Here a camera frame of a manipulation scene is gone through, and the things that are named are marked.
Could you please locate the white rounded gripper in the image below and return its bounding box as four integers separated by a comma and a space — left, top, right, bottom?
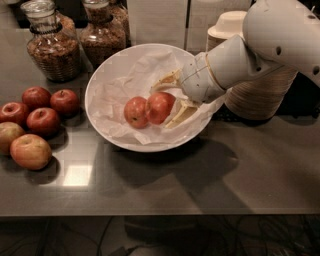
150, 53, 226, 129

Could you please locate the large white bowl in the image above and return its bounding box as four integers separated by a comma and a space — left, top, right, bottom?
84, 43, 218, 154

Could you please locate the red apple with sticker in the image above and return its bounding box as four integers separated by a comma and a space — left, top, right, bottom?
123, 96, 148, 129

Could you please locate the white paper liner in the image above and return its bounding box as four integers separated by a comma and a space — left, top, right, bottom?
90, 49, 228, 146

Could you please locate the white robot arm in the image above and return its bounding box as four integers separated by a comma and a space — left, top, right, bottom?
151, 0, 320, 122

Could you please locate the yellow-red apple front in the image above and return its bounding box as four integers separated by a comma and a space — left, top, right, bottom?
10, 134, 52, 170

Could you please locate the yellowish apple left edge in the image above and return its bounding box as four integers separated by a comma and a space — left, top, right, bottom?
0, 122, 25, 155

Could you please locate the white box left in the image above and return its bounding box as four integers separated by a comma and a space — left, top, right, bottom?
127, 0, 188, 48

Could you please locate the front stack of paper bowls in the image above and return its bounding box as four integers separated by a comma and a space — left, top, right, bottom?
225, 67, 297, 121

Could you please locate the stack of paper bowls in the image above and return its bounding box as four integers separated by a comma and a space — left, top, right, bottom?
225, 67, 297, 121
206, 11, 247, 51

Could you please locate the rear stack of paper bowls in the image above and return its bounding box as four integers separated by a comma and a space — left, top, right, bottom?
206, 11, 247, 51

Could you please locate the glass granola jar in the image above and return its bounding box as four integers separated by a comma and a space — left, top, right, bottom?
109, 0, 130, 42
79, 0, 126, 68
20, 0, 81, 82

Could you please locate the back glass granola jar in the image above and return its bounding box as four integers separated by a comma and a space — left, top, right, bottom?
109, 0, 130, 42

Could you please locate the front glass granola jar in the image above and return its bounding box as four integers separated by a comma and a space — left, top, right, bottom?
20, 0, 81, 82

